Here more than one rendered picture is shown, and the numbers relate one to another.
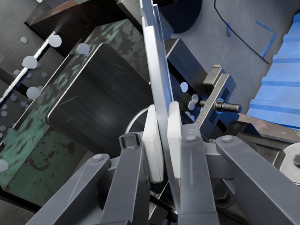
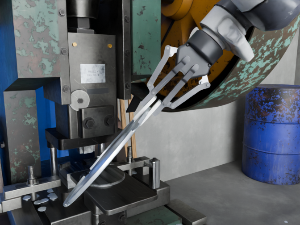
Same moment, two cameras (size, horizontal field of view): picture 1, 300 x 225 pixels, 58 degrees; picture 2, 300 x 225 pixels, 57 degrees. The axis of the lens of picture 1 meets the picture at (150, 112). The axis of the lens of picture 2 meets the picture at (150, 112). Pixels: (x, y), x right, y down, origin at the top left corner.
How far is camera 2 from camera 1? 0.54 m
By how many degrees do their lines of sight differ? 63
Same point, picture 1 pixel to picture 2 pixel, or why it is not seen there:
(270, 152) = (84, 112)
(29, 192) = (169, 213)
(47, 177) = (157, 215)
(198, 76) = (22, 210)
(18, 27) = not seen: outside the picture
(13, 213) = (180, 210)
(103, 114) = (126, 190)
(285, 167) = (84, 105)
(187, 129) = (145, 102)
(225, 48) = not seen: outside the picture
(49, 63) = not seen: outside the picture
